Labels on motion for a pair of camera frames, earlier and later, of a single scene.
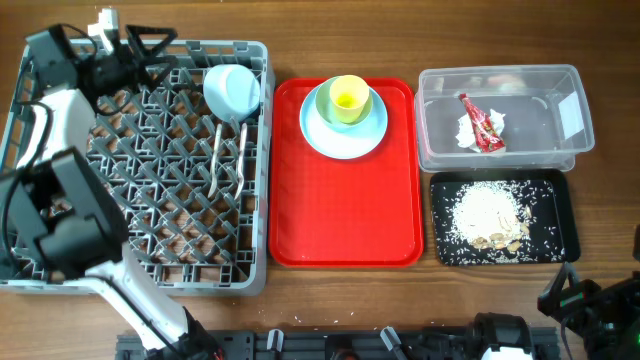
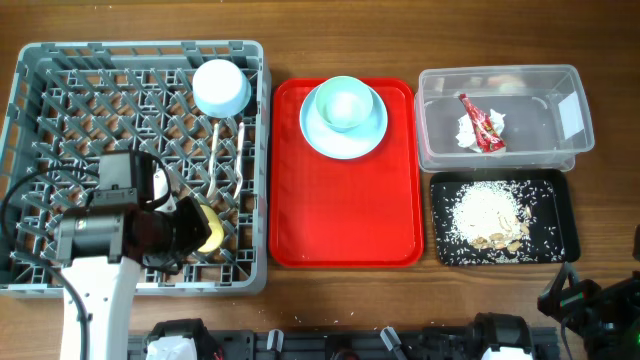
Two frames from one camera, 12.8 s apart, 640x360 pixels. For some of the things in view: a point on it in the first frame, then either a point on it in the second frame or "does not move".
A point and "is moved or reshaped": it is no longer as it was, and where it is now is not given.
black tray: x=503 y=216 does not move
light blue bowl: x=231 y=92 is moved or reshaped
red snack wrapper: x=488 y=140 does not move
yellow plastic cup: x=350 y=94 → x=217 y=231
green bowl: x=326 y=108 does not move
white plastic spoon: x=215 y=154 does not move
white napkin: x=466 y=136 does not move
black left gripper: x=139 y=67 → x=199 y=230
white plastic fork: x=241 y=158 does not move
